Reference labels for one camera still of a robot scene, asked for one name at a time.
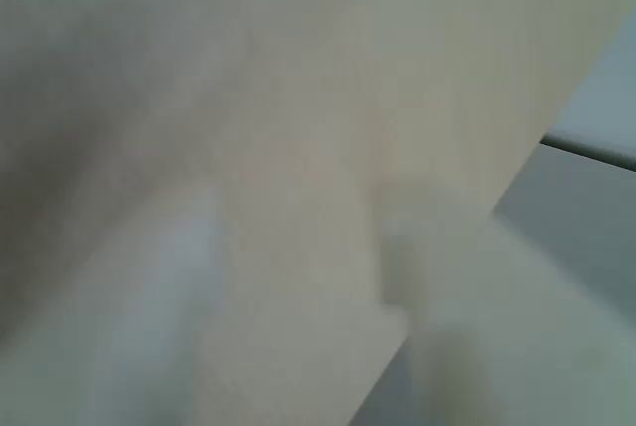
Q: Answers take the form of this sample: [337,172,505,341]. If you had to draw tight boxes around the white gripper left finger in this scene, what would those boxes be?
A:
[0,186,228,426]

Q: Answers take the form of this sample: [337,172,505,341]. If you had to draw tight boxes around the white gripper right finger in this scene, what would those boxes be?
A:
[380,190,636,426]

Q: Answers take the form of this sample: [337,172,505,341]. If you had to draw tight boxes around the pale grey board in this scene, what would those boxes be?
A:
[540,23,636,172]

